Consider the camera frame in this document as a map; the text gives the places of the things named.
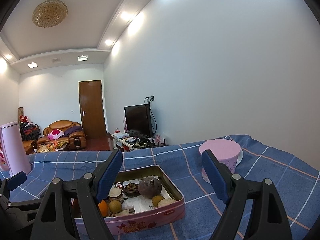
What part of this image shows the orange tangerine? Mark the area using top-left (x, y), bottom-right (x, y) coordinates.
top-left (72, 198), bottom-right (81, 218)
top-left (98, 200), bottom-right (108, 217)

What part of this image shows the pink electric kettle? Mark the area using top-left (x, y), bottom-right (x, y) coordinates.
top-left (1, 121), bottom-right (31, 177)

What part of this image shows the orange tangerine in tin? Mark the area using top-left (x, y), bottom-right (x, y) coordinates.
top-left (98, 200), bottom-right (108, 217)

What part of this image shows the black rack with clothes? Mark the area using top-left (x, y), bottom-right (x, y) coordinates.
top-left (20, 122), bottom-right (41, 141)

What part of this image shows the printed paper liner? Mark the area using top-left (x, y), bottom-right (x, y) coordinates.
top-left (107, 176), bottom-right (174, 216)

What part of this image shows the wooden coffee table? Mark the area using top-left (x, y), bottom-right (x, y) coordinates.
top-left (37, 141), bottom-right (68, 153)

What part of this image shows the dark brown mangosteen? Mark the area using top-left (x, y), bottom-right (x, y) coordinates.
top-left (124, 183), bottom-right (140, 198)

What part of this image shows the brown leather sofa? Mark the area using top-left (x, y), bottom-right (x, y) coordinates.
top-left (36, 120), bottom-right (87, 150)

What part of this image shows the white saucer plate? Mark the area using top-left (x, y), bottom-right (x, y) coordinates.
top-left (236, 149), bottom-right (244, 166)

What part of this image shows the pink metal tin box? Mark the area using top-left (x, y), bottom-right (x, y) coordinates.
top-left (71, 164), bottom-right (186, 236)

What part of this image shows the pink cartoon cup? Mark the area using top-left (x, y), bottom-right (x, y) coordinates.
top-left (199, 139), bottom-right (241, 174)

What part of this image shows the large purple round fruit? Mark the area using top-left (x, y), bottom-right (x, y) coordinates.
top-left (138, 177), bottom-right (162, 199)

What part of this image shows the small yellow-green round fruit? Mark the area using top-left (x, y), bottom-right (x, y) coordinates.
top-left (152, 195), bottom-right (165, 207)

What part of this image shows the white tv stand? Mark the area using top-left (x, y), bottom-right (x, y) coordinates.
top-left (111, 132), bottom-right (169, 152)

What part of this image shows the brown wooden door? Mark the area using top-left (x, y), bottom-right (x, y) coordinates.
top-left (79, 80), bottom-right (106, 139)

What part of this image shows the black flat television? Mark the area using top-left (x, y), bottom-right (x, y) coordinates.
top-left (124, 104), bottom-right (153, 137)

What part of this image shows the round gold ceiling lamp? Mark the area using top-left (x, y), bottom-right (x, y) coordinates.
top-left (32, 0), bottom-right (68, 28)

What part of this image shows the wall power socket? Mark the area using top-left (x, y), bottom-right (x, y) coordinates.
top-left (146, 95), bottom-right (154, 103)

